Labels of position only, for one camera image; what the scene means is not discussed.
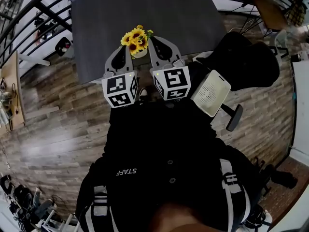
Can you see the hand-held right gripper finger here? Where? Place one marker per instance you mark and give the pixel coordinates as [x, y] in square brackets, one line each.
[176, 53]
[152, 57]

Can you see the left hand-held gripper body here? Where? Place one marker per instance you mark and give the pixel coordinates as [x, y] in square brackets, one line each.
[118, 88]

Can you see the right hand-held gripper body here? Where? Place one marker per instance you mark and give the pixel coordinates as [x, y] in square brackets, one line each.
[173, 81]

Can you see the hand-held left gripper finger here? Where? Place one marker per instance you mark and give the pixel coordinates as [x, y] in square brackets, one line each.
[108, 65]
[130, 63]

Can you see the yellow sunflower bouquet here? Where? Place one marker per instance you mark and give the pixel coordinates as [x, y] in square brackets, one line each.
[135, 40]

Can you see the white perforated plastic basket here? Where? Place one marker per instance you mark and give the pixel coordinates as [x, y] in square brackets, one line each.
[210, 93]

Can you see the person's black white shoe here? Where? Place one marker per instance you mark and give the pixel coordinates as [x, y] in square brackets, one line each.
[143, 93]

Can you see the black waste bin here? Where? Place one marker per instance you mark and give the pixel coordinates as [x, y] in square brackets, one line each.
[63, 47]

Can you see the person's black jacket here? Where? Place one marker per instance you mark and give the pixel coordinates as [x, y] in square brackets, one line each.
[157, 141]

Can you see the black office chair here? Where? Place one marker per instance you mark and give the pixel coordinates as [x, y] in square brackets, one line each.
[241, 62]

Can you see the black metal railing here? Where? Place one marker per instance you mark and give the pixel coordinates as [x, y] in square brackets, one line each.
[29, 11]

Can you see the cluttered wooden desk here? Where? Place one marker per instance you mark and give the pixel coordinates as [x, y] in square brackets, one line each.
[12, 76]

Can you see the brown wooden table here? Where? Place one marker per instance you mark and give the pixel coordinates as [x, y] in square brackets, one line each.
[270, 11]

